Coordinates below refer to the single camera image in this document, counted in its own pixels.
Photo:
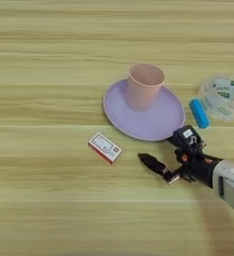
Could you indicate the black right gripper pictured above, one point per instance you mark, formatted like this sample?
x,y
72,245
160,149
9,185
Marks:
x,y
199,168

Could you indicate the small red white box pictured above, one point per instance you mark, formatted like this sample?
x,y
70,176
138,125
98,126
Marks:
x,y
105,147

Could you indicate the pink plastic cup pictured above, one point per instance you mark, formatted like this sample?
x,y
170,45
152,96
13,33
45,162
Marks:
x,y
144,88

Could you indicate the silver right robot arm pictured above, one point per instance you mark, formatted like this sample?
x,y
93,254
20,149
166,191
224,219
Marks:
x,y
232,186

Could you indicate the small black white-labelled box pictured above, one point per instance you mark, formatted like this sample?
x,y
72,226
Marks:
x,y
187,138

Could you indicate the purple round plate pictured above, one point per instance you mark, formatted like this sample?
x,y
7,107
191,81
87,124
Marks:
x,y
155,123

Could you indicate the blue rectangular block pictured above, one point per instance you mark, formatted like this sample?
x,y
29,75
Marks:
x,y
199,113

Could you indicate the clear tape roll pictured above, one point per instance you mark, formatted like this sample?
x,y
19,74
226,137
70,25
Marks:
x,y
225,98

